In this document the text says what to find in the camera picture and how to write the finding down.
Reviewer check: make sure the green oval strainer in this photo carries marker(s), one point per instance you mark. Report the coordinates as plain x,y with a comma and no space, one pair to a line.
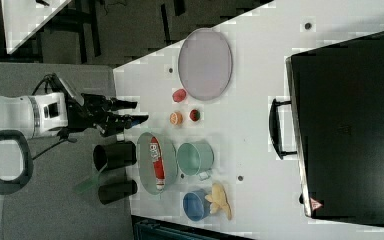
146,170

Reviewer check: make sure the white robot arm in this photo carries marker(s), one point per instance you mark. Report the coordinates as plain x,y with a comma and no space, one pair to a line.
58,114

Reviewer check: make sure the red ketchup bottle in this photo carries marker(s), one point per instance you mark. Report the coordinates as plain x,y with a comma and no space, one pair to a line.
157,160

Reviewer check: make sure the yellow banana peel toy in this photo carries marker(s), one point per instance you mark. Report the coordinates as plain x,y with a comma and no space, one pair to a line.
218,200

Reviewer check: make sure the black toaster oven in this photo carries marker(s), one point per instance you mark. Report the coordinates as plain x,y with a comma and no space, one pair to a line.
337,103

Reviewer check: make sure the orange slice toy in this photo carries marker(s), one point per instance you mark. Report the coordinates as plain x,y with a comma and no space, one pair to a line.
176,118

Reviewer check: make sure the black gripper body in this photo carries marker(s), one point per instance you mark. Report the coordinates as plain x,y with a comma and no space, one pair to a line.
96,112

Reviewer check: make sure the grey round plate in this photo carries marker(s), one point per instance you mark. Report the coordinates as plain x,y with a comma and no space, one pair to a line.
205,64

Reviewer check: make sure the grey ring stand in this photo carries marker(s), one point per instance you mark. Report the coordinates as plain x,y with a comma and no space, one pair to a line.
16,164

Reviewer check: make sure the blue cup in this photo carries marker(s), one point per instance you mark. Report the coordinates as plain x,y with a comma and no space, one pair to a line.
195,206

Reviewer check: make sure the large black cylinder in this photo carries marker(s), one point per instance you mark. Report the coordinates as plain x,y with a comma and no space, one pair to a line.
113,156

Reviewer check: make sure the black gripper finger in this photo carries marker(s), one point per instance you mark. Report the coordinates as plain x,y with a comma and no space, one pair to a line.
133,120
122,104

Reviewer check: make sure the red strawberry toy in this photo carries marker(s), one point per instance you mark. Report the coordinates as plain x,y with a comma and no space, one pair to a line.
194,115

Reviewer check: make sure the green mug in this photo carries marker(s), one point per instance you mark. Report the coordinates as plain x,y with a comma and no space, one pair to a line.
196,159

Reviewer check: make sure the red pink fruit toy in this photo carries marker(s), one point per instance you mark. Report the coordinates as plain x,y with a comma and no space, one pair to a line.
179,95

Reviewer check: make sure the small black cylinder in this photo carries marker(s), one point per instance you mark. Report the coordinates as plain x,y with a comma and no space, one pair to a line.
116,191

